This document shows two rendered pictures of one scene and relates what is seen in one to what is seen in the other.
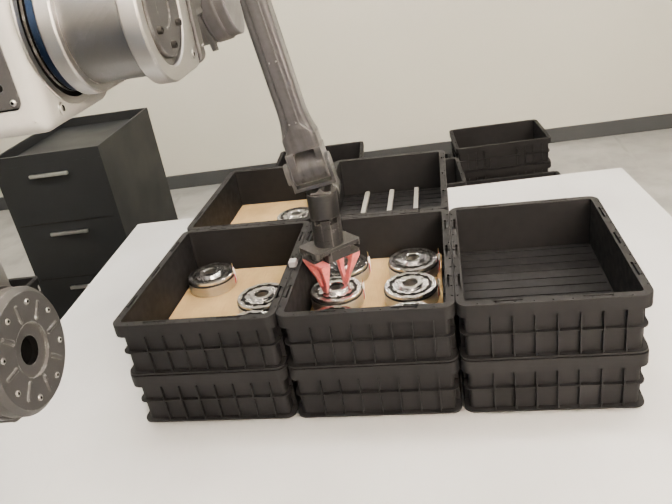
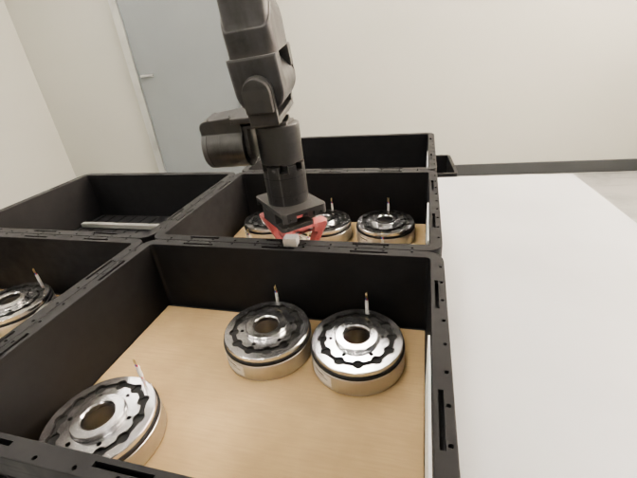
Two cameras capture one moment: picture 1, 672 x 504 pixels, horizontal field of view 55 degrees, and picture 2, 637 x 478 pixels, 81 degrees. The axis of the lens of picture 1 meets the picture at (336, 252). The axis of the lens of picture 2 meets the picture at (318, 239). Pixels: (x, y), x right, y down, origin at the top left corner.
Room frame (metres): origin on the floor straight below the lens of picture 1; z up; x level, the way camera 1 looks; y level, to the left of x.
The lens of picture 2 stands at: (1.04, 0.50, 1.15)
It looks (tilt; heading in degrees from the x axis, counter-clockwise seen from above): 28 degrees down; 276
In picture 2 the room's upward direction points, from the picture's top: 6 degrees counter-clockwise
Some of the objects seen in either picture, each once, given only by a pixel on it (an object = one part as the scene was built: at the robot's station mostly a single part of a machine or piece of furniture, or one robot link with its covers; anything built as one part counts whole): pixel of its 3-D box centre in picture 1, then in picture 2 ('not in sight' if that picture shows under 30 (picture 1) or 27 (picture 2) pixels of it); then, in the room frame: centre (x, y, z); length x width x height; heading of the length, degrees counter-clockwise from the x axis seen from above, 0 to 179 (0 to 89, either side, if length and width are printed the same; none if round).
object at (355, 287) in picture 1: (336, 289); not in sight; (1.12, 0.01, 0.86); 0.10 x 0.10 x 0.01
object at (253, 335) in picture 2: (261, 294); (266, 325); (1.14, 0.16, 0.86); 0.05 x 0.05 x 0.01
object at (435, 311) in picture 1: (372, 261); (311, 206); (1.10, -0.07, 0.92); 0.40 x 0.30 x 0.02; 169
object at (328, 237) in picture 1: (327, 233); (286, 186); (1.12, 0.01, 0.98); 0.10 x 0.07 x 0.07; 122
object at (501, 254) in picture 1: (535, 274); (346, 175); (1.04, -0.36, 0.87); 0.40 x 0.30 x 0.11; 169
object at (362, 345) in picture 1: (375, 284); (314, 233); (1.10, -0.07, 0.87); 0.40 x 0.30 x 0.11; 169
